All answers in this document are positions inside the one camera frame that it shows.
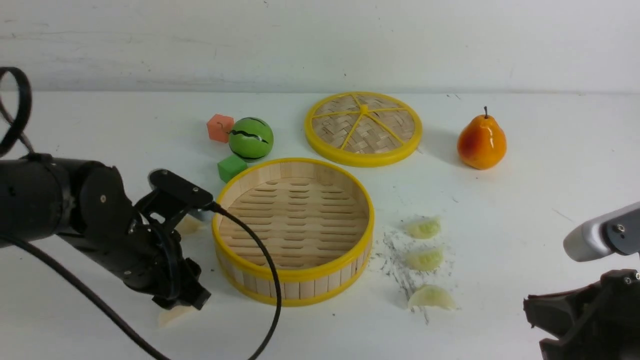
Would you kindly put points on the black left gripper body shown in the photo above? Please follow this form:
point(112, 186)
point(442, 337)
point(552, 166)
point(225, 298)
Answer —
point(143, 249)

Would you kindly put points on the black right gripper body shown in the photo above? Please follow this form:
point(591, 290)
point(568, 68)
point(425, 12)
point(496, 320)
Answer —
point(600, 321)

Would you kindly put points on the white dumpling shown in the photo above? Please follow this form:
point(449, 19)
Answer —
point(167, 316)
point(189, 225)

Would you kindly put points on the green dumpling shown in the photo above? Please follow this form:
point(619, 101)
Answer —
point(427, 260)
point(424, 228)
point(432, 296)

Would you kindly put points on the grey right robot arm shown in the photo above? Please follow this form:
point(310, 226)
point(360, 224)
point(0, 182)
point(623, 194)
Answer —
point(614, 233)

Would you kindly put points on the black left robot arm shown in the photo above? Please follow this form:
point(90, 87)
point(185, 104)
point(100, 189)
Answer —
point(85, 204)

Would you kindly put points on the bamboo steamer tray yellow rim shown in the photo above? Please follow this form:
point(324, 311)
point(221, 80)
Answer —
point(315, 219)

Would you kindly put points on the bamboo steamer lid yellow rim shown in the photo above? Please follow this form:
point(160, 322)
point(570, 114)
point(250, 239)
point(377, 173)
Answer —
point(363, 129)

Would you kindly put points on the green foam cube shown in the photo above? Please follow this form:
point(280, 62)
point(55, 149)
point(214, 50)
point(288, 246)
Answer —
point(229, 167)

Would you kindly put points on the orange foam cube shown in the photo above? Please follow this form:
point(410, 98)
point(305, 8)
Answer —
point(219, 128)

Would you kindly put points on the green toy watermelon ball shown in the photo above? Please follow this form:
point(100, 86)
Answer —
point(251, 139)

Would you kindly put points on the orange toy pear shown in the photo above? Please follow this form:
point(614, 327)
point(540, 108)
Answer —
point(482, 144)

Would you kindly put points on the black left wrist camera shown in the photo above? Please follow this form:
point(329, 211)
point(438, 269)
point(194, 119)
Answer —
point(172, 197)

